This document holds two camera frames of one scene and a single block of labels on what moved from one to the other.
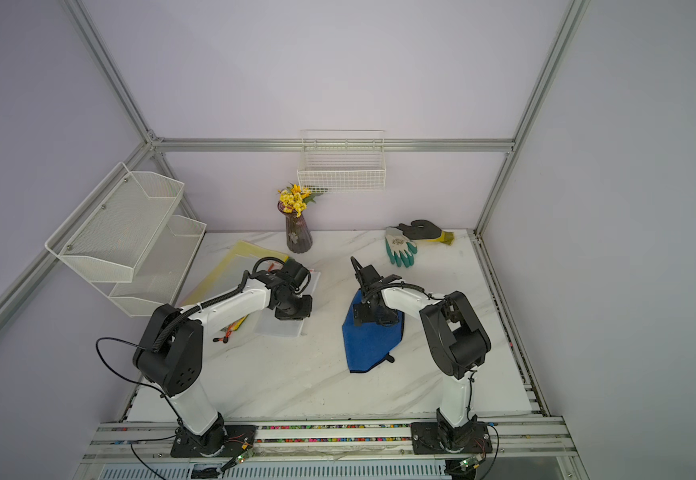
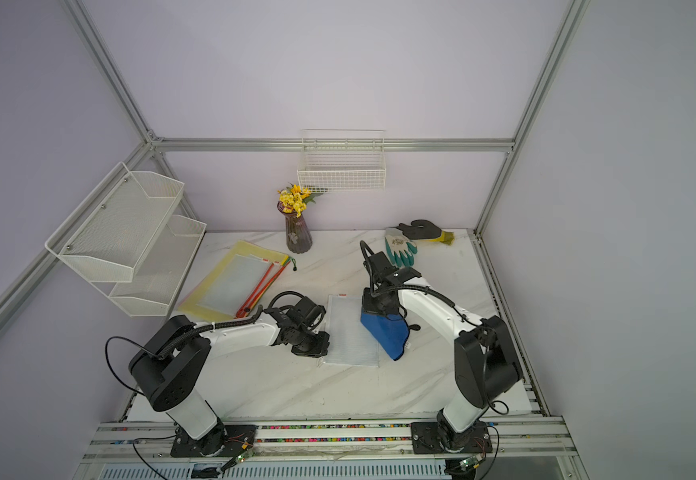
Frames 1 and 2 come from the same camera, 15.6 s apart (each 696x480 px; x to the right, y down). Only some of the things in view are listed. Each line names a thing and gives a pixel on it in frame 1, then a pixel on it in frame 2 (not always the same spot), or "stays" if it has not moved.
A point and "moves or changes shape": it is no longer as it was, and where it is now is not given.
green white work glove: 400,249 stays
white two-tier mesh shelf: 126,242 stays
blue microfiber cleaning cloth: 369,345 moves or changes shape
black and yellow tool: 422,229 stays
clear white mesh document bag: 267,325 moves or changes shape
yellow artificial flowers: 295,199 stays
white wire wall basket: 336,160 stays
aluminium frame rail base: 377,451 stays
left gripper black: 304,310 -> 320,349
